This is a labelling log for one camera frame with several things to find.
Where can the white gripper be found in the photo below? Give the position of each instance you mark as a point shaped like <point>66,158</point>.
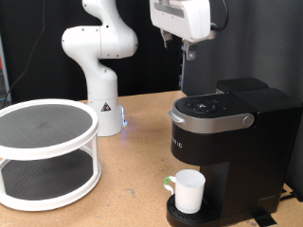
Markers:
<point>189,22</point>

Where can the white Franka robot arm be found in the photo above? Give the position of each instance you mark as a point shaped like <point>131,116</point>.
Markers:
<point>101,88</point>

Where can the black Keurig coffee machine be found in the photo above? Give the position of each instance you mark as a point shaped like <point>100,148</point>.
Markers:
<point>252,157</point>

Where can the white two-tier turntable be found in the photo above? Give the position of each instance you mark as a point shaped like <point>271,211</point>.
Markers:
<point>47,148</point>

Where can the grey metal rack upright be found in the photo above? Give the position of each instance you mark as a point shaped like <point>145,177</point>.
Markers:
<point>3,78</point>

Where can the black tape patch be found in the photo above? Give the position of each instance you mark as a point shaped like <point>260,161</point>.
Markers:
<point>264,217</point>

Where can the aluminium frame profile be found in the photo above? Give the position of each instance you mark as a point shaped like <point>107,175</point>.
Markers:
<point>184,69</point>

